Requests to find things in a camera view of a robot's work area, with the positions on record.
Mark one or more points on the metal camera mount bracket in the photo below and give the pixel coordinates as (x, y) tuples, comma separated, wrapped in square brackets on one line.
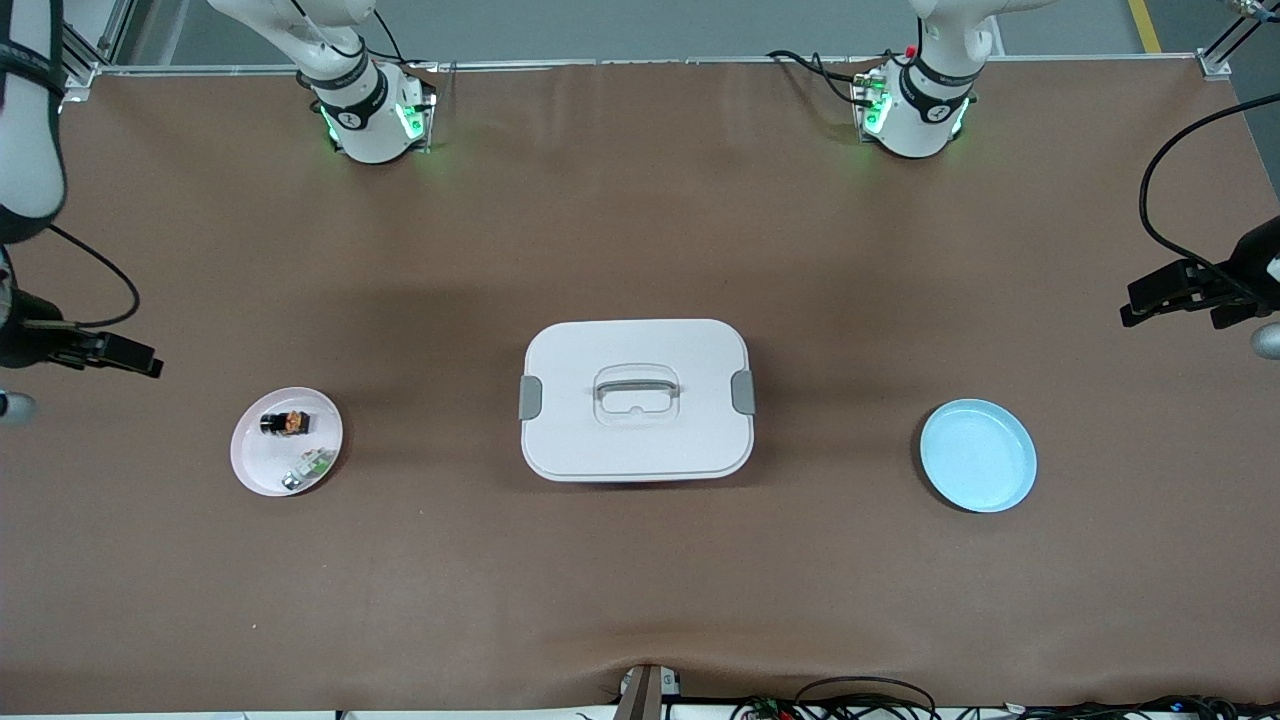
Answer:
[(645, 695)]

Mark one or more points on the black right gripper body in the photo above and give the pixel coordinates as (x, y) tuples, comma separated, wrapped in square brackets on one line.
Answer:
[(28, 338)]

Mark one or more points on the orange push-button switch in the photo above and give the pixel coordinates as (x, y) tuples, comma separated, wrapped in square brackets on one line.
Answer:
[(285, 422)]

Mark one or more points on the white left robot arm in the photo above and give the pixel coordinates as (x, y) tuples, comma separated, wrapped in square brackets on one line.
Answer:
[(915, 125)]

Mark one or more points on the white lidded storage box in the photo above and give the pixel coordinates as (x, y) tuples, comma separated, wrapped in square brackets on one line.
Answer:
[(636, 440)]

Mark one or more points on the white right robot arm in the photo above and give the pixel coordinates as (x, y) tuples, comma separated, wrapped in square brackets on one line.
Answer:
[(365, 120)]

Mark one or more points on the aluminium frame rail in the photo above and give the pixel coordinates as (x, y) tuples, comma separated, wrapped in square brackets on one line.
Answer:
[(600, 63)]

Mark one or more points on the green push-button switch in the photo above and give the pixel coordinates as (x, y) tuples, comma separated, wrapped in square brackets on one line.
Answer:
[(308, 468)]

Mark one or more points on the aluminium frame post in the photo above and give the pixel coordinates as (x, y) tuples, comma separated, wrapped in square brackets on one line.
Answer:
[(1228, 45), (100, 45)]

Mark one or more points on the brown table mat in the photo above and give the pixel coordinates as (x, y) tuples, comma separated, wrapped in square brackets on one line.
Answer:
[(640, 580)]

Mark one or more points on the pink round plate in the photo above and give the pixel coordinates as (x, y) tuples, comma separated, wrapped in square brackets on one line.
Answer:
[(262, 470)]

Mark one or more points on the light blue round plate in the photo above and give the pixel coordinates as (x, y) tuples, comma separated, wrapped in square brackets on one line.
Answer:
[(978, 456)]

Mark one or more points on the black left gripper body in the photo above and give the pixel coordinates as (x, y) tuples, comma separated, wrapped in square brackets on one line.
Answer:
[(1243, 272)]

